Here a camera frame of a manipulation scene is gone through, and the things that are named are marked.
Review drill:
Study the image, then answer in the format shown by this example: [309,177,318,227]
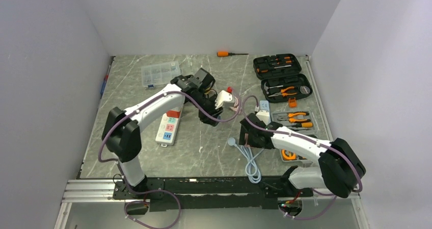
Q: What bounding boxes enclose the white long power strip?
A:
[155,107,183,147]

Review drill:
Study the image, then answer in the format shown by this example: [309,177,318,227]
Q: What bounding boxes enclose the orange tape measure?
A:
[281,150,297,161]

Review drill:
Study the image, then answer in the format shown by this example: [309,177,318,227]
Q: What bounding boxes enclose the pink cube socket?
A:
[243,133,253,148]

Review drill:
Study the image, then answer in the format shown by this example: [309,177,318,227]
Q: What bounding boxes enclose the light blue round plug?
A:
[227,137,237,146]

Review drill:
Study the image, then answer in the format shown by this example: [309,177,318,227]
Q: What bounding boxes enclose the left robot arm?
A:
[101,68,240,198]

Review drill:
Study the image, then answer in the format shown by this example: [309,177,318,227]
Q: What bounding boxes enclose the grey tool case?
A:
[270,109,318,166]

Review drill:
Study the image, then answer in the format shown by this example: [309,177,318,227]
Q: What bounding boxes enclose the light blue power strip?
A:
[259,100,270,112]

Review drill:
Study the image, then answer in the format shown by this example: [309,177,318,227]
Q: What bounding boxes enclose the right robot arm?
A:
[240,113,366,198]

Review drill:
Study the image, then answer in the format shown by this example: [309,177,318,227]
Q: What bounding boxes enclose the clear screw organizer box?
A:
[141,61,181,89]

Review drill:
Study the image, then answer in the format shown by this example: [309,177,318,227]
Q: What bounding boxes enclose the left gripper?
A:
[190,93,224,127]

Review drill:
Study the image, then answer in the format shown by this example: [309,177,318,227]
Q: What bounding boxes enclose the red cube adapter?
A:
[166,108,182,118]

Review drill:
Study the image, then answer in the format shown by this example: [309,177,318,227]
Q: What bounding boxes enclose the black tool case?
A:
[253,54,313,103]

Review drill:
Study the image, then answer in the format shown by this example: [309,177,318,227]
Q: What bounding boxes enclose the light blue cable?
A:
[234,143,265,184]

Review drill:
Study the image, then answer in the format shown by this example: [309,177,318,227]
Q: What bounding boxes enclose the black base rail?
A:
[113,176,313,212]

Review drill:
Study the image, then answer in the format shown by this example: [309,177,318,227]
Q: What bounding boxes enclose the orange handled screwdriver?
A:
[217,51,248,58]

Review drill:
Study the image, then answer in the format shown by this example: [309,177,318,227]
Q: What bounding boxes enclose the orange handled pliers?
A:
[269,86,298,97]

